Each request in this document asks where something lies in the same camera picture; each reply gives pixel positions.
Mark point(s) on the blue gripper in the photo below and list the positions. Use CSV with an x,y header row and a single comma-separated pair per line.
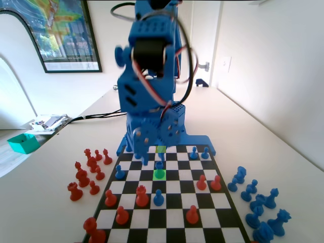
x,y
142,136

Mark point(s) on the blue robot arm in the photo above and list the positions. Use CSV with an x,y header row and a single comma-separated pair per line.
x,y
141,96

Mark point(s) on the red rook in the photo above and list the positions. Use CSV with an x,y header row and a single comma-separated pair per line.
x,y
75,195
142,200

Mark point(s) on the red bishop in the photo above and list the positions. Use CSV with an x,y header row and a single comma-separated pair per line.
x,y
107,160
78,167

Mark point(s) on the black and white chessboard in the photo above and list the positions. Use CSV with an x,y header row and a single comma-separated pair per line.
x,y
174,202

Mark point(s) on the red pawn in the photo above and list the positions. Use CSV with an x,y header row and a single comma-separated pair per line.
x,y
110,201
94,189
98,156
99,175
201,185
122,219
192,218
216,185

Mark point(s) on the red knight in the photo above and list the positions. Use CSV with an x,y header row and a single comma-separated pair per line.
x,y
83,180
92,165

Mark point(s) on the small metal object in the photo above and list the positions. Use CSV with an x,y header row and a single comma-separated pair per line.
x,y
115,87

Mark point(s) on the blue plastic clamp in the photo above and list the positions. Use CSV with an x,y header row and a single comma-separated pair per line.
x,y
201,82

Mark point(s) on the pile of papers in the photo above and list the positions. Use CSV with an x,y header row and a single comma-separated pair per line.
x,y
48,122

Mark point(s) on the teal plastic box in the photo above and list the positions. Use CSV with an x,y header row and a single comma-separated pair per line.
x,y
25,145

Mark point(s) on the white door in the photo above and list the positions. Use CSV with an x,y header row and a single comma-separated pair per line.
x,y
207,30

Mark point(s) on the blue queen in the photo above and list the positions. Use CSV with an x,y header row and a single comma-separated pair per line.
x,y
278,225

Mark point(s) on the black framed map poster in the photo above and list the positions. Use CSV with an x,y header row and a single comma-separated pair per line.
x,y
65,38

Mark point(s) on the white arched panel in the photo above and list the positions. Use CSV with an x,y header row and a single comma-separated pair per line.
x,y
15,50

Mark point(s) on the blue base plate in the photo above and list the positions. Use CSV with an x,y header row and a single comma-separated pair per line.
x,y
197,140

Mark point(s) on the white light switch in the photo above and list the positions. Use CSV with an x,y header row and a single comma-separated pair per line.
x,y
226,64

